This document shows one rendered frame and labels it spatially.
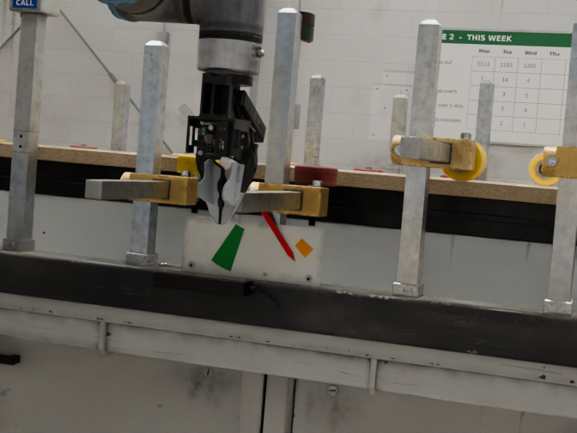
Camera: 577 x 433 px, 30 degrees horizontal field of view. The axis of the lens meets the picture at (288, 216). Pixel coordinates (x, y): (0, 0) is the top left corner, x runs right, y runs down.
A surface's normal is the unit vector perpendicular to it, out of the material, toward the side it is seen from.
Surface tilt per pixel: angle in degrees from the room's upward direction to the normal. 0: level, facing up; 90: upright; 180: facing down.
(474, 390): 90
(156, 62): 90
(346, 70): 90
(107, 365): 90
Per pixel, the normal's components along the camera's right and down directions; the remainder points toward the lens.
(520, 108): -0.37, 0.02
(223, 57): -0.10, 0.04
